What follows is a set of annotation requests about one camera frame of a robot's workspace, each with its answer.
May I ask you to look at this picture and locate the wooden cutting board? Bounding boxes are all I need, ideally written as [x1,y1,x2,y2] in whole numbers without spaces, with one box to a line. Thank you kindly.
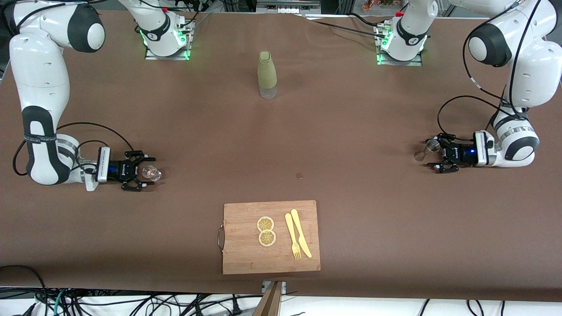
[218,200,321,275]

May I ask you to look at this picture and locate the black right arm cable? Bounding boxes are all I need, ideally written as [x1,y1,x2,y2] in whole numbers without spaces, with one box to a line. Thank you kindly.
[12,122,134,176]

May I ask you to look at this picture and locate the brown table cover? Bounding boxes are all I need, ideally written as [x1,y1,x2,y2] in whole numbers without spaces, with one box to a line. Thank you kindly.
[0,9,562,303]

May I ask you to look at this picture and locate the wooden post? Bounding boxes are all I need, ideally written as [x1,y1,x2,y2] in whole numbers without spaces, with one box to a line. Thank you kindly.
[254,281,284,316]

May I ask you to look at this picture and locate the yellow plastic knife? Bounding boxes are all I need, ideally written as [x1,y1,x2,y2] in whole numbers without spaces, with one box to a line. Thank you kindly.
[290,209,313,259]

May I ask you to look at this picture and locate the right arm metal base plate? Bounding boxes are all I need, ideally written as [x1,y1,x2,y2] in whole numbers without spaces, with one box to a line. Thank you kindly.
[145,20,190,61]

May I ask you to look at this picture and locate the thick black floor cable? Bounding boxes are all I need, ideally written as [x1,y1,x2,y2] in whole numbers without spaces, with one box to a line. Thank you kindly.
[0,265,49,316]

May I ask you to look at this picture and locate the steel jigger measuring cup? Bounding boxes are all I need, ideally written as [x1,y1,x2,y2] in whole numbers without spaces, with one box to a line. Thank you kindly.
[414,139,441,162]

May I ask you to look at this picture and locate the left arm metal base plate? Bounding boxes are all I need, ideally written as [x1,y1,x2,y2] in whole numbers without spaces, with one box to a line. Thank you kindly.
[377,24,423,66]

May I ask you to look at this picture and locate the green sleeved glass bottle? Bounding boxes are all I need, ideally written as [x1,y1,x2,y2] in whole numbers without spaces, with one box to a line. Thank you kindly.
[257,51,278,100]

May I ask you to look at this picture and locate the yellow plastic fork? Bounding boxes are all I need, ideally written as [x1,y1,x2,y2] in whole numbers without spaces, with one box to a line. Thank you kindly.
[285,213,302,261]

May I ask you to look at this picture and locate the clear glass cup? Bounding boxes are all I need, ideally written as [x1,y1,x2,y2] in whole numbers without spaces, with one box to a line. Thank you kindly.
[141,165,162,182]

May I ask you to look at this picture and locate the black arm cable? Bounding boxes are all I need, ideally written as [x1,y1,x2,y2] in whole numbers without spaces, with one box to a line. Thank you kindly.
[12,122,134,176]
[437,0,545,142]

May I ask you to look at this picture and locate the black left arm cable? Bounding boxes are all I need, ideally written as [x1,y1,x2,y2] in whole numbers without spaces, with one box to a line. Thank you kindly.
[437,0,545,142]

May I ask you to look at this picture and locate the black cable on table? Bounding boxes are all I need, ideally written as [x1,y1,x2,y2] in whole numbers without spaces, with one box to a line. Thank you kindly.
[303,12,387,40]

